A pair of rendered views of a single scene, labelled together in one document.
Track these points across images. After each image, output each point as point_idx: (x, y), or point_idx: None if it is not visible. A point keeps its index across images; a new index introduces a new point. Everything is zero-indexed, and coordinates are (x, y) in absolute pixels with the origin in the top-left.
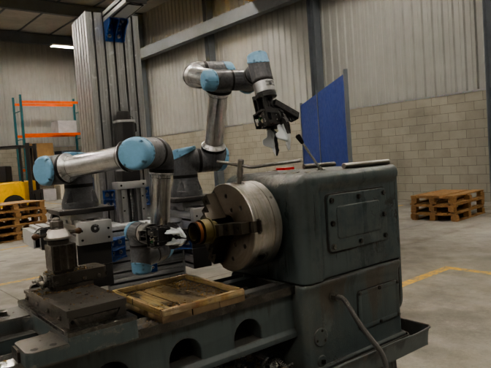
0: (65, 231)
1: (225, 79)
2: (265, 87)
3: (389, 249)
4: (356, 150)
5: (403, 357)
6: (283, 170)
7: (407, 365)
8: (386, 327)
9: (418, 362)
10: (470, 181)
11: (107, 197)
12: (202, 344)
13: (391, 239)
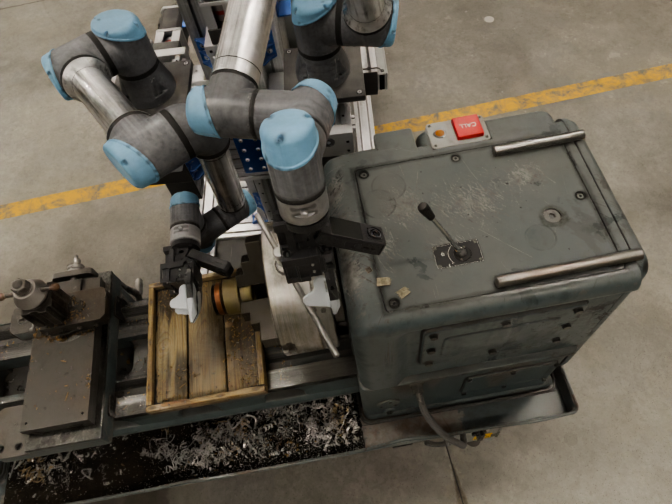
0: (31, 299)
1: (232, 132)
2: (290, 219)
3: (559, 343)
4: None
5: (659, 239)
6: (452, 145)
7: (649, 259)
8: (515, 384)
9: (669, 260)
10: None
11: (203, 48)
12: (219, 405)
13: (572, 335)
